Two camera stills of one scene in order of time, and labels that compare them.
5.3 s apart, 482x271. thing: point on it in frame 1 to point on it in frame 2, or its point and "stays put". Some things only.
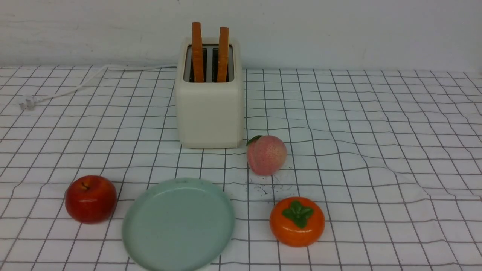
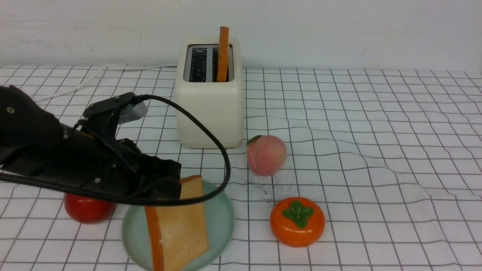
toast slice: x=222 y=73 stays put
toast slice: x=197 y=54 to x=177 y=232
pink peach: x=266 y=155 stays put
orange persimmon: x=297 y=221 stays put
